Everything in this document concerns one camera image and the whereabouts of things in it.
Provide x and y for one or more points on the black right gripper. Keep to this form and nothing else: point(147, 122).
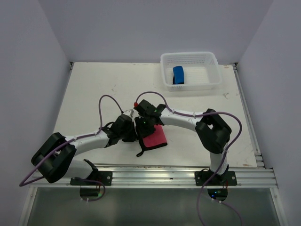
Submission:
point(143, 132)

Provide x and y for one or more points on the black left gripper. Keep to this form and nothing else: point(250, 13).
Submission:
point(133, 136)

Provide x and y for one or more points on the red microfiber towel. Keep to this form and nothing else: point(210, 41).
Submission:
point(151, 142)

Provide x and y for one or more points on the blue microfiber towel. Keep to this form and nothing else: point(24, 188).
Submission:
point(178, 77)

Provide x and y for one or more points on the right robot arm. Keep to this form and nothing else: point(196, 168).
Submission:
point(213, 132)

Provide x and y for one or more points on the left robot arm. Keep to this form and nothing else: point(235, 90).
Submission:
point(54, 160)

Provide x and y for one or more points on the white perforated plastic basket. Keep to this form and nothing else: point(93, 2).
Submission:
point(201, 70)

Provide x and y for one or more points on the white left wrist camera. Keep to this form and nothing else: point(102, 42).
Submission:
point(129, 112)

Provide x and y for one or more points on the aluminium mounting rail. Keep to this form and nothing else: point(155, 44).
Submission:
point(181, 177)

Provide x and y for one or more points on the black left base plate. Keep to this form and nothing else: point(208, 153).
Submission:
point(105, 177)

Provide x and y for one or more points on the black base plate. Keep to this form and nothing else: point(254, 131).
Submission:
point(105, 177)
point(228, 178)

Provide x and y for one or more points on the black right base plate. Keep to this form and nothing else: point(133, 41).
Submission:
point(228, 178)

